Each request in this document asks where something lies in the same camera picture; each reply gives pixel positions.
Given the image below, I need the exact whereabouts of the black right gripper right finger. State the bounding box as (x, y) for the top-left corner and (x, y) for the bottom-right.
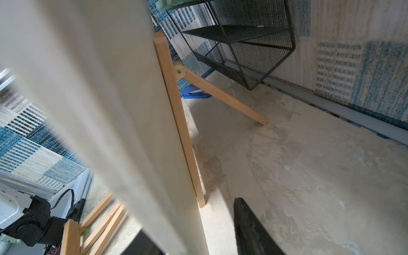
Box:
(233, 198), (285, 255)

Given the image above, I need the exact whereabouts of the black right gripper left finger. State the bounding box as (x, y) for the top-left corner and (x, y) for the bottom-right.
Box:
(121, 230), (164, 255)

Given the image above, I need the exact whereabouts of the plywood board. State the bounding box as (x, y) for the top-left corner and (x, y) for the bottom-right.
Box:
(1, 1), (208, 255)

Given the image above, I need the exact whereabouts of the wooden tabletop easel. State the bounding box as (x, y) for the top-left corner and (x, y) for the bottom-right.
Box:
(58, 194), (126, 255)
(152, 31), (269, 209)

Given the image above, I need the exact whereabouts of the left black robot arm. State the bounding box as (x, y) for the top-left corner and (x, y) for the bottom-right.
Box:
(1, 183), (86, 255)

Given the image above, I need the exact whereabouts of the blue box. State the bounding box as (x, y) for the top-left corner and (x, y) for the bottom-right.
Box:
(180, 84), (211, 99)

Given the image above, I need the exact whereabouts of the green board on shelf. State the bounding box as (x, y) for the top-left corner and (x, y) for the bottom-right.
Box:
(155, 0), (205, 10)

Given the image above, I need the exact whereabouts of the black wire mesh shelf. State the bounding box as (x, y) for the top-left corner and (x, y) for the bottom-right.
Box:
(166, 1), (296, 90)

